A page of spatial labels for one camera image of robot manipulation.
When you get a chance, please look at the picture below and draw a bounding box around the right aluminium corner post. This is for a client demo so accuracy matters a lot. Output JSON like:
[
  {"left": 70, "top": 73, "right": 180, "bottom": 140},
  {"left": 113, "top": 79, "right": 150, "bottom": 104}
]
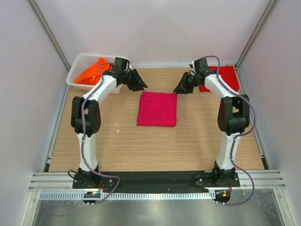
[{"left": 235, "top": 0, "right": 279, "bottom": 70}]

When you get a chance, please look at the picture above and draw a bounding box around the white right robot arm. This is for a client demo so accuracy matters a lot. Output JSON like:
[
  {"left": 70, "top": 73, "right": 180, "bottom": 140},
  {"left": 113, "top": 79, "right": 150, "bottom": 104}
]
[{"left": 173, "top": 57, "right": 250, "bottom": 186}]

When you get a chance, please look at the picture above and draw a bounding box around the white slotted cable duct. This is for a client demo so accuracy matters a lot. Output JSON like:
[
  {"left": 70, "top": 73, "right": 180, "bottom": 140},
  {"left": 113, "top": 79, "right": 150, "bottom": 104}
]
[{"left": 40, "top": 190, "right": 215, "bottom": 201}]

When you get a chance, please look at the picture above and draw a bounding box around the folded red t-shirt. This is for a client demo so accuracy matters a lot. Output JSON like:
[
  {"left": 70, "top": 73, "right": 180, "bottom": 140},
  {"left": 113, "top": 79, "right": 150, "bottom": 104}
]
[{"left": 198, "top": 65, "right": 240, "bottom": 93}]

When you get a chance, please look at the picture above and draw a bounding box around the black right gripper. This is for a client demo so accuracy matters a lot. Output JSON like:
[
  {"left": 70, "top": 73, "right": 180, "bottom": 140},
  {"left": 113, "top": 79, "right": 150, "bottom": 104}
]
[{"left": 174, "top": 72, "right": 201, "bottom": 95}]

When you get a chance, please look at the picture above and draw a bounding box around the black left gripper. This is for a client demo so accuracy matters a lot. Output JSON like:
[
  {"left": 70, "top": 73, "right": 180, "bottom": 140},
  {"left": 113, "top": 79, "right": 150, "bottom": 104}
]
[{"left": 122, "top": 69, "right": 148, "bottom": 92}]

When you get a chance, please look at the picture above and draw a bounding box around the orange t-shirt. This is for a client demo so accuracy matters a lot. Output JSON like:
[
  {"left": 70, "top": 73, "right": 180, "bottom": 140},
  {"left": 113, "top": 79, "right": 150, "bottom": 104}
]
[{"left": 75, "top": 57, "right": 112, "bottom": 86}]

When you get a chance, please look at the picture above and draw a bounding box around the white plastic basket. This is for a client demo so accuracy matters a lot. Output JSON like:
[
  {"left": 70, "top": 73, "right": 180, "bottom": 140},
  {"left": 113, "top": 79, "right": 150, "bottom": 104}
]
[{"left": 66, "top": 53, "right": 132, "bottom": 92}]

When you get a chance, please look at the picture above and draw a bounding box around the left aluminium corner post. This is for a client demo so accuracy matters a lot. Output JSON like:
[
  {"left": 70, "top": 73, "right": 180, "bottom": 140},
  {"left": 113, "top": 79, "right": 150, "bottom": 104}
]
[{"left": 27, "top": 0, "right": 71, "bottom": 71}]

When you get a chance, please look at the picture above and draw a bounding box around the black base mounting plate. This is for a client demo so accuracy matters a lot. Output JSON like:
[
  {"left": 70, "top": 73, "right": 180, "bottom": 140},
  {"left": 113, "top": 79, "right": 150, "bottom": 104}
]
[{"left": 72, "top": 171, "right": 240, "bottom": 194}]

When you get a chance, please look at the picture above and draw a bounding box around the magenta pink t-shirt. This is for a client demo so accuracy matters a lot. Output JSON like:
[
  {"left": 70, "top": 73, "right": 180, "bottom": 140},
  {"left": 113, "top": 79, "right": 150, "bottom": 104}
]
[{"left": 137, "top": 91, "right": 177, "bottom": 127}]

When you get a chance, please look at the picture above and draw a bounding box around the aluminium corner post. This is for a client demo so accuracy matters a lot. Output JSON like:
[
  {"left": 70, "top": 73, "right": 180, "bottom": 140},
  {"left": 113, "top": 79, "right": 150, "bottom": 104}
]
[
  {"left": 27, "top": 0, "right": 71, "bottom": 71},
  {"left": 235, "top": 0, "right": 279, "bottom": 70}
]

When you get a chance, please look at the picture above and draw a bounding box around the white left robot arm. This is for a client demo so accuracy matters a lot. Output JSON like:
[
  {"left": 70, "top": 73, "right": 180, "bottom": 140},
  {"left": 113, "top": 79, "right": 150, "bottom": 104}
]
[{"left": 71, "top": 57, "right": 147, "bottom": 188}]

